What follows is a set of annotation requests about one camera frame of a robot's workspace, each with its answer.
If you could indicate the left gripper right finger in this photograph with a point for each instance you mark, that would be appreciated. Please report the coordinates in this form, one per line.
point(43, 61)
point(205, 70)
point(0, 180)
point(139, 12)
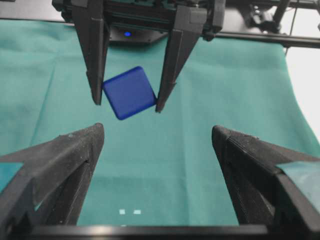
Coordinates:
point(264, 196)

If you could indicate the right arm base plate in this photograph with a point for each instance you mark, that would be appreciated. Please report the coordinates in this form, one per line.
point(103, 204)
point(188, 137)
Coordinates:
point(120, 36)

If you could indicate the green table cloth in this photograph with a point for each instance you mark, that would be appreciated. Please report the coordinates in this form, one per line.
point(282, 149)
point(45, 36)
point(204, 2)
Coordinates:
point(154, 168)

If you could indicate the black table frame rail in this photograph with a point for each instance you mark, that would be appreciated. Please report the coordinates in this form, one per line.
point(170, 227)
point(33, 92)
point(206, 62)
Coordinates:
point(234, 28)

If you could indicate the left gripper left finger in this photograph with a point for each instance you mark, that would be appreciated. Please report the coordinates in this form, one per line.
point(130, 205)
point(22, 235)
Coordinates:
point(51, 184)

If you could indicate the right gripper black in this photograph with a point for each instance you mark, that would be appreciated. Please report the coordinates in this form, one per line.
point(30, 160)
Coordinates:
point(184, 20)

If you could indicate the blue block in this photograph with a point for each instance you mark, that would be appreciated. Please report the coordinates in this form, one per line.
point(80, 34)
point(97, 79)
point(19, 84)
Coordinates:
point(129, 93)

